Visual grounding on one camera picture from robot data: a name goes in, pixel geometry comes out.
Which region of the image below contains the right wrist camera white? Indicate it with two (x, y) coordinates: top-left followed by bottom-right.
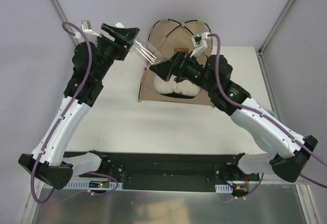
(191, 32), (210, 58)

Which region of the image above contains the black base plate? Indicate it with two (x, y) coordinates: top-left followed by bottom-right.
(97, 152), (260, 192)

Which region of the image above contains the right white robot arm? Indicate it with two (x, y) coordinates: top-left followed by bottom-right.
(149, 51), (318, 183)

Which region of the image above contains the clear plastic bottle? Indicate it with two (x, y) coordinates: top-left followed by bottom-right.
(129, 39), (167, 69)

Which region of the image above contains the cream white pillow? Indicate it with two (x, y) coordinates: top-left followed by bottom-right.
(153, 76), (201, 97)

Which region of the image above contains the beige fabric pet tent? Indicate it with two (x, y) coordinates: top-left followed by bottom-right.
(137, 18), (215, 109)

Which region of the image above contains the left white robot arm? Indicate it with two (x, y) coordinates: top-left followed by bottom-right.
(18, 21), (140, 190)

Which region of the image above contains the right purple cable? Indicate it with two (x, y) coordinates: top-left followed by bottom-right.
(208, 33), (327, 202)

